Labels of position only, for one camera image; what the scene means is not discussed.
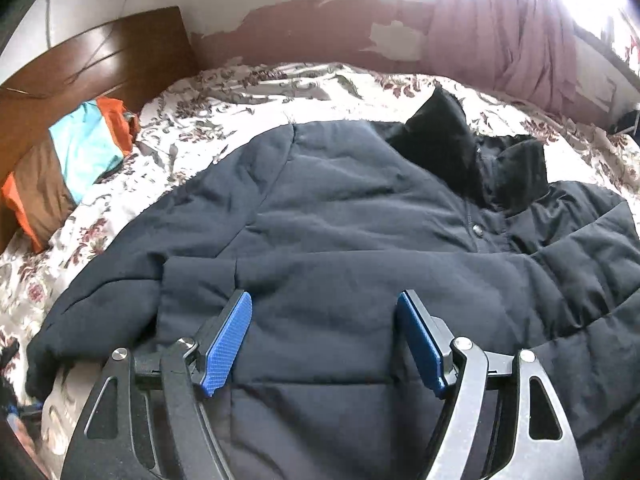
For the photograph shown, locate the large window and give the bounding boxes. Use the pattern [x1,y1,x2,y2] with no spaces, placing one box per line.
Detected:
[570,0,640,81]

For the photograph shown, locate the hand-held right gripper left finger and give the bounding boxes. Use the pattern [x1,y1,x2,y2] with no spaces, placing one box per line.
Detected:
[60,289,254,480]

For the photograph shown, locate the dark navy padded jacket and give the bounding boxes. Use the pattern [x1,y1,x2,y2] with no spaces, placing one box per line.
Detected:
[25,85,640,480]

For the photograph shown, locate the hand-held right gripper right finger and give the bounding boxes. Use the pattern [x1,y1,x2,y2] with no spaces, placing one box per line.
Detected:
[396,288,585,480]

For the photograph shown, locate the orange and teal clothes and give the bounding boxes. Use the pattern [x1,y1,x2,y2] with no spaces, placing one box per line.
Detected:
[0,96,139,254]

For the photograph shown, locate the mauve curtain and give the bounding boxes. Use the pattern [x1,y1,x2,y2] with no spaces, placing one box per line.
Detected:
[425,0,623,127]

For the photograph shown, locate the brown wooden headboard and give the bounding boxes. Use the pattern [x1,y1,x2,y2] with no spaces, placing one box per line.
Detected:
[0,6,202,253]

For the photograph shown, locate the floral bed sheet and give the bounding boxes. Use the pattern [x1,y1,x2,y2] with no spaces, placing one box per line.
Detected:
[0,62,640,466]

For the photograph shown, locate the dark blue bag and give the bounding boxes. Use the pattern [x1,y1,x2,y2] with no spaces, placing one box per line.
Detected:
[611,109,640,140]

